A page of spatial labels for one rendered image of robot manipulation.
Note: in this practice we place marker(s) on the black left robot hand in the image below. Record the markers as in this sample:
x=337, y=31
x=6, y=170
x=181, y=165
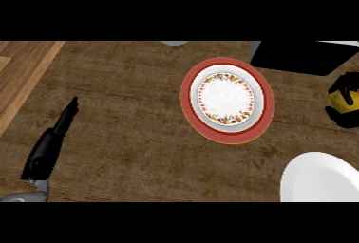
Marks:
x=46, y=148

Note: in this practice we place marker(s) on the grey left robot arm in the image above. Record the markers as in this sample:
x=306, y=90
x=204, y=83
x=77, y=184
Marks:
x=33, y=193

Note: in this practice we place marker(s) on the white floral rimmed plate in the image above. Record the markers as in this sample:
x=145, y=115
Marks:
x=227, y=98

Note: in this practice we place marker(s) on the plain white plate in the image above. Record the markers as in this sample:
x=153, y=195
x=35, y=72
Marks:
x=323, y=180

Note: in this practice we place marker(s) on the red oval placemat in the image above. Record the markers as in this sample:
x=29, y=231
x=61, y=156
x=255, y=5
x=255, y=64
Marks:
x=227, y=100

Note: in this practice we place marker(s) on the grey round object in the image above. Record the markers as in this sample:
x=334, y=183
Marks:
x=175, y=42

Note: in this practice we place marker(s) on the black flat appliance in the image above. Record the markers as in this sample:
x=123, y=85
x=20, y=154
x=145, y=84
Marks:
x=302, y=57

